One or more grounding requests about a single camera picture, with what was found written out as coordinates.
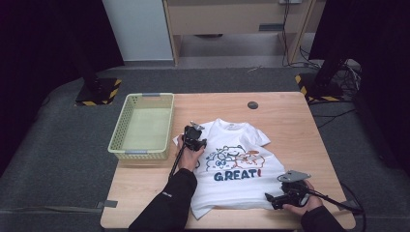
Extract tangled cable bundle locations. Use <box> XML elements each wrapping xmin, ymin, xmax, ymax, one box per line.
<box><xmin>335</xmin><ymin>58</ymin><xmax>363</xmax><ymax>95</ymax></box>

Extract black hanging cable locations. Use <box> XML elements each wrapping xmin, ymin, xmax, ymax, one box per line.
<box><xmin>281</xmin><ymin>0</ymin><xmax>321</xmax><ymax>70</ymax></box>

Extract black floor cable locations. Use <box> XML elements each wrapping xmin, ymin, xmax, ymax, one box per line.
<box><xmin>310</xmin><ymin>107</ymin><xmax>358</xmax><ymax>129</ymax></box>

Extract white cabinet panel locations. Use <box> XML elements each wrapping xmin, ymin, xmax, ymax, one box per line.
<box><xmin>102</xmin><ymin>0</ymin><xmax>175</xmax><ymax>62</ymax></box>

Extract person's right hand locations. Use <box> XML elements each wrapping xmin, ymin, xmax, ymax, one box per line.
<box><xmin>282</xmin><ymin>179</ymin><xmax>324</xmax><ymax>217</ymax></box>

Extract pale green plastic basket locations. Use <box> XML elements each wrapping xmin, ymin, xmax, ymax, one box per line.
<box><xmin>107</xmin><ymin>92</ymin><xmax>175</xmax><ymax>161</ymax></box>

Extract dark curtain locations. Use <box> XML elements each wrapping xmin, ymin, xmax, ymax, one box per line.
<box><xmin>308</xmin><ymin>0</ymin><xmax>410</xmax><ymax>177</ymax></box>
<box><xmin>0</xmin><ymin>0</ymin><xmax>126</xmax><ymax>178</ymax></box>

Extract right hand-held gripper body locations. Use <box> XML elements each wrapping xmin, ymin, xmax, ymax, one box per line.
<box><xmin>277</xmin><ymin>169</ymin><xmax>312</xmax><ymax>209</ymax></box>

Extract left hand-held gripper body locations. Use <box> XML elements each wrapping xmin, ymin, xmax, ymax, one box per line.
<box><xmin>183</xmin><ymin>121</ymin><xmax>208</xmax><ymax>152</ymax></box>

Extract white printed t-shirt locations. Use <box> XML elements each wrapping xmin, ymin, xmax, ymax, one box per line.
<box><xmin>172</xmin><ymin>118</ymin><xmax>287</xmax><ymax>221</ymax></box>

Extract person's left hand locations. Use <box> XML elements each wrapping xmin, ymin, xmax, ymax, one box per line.
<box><xmin>176</xmin><ymin>135</ymin><xmax>206</xmax><ymax>172</ymax></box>

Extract black stand base hazard stripes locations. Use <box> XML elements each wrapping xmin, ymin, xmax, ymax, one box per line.
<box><xmin>294</xmin><ymin>72</ymin><xmax>344</xmax><ymax>103</ymax></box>
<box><xmin>74</xmin><ymin>76</ymin><xmax>123</xmax><ymax>107</ymax></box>

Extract grey tape strip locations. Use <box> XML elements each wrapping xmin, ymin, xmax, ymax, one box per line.
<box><xmin>96</xmin><ymin>199</ymin><xmax>119</xmax><ymax>209</ymax></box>

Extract grey desk handle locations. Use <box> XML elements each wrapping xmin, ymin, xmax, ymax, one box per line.
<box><xmin>258</xmin><ymin>22</ymin><xmax>285</xmax><ymax>32</ymax></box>

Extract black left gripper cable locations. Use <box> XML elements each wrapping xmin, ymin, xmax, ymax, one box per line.
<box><xmin>167</xmin><ymin>143</ymin><xmax>189</xmax><ymax>180</ymax></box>

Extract light wooden desk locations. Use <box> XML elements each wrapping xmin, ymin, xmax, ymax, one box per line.
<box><xmin>162</xmin><ymin>0</ymin><xmax>327</xmax><ymax>66</ymax></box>

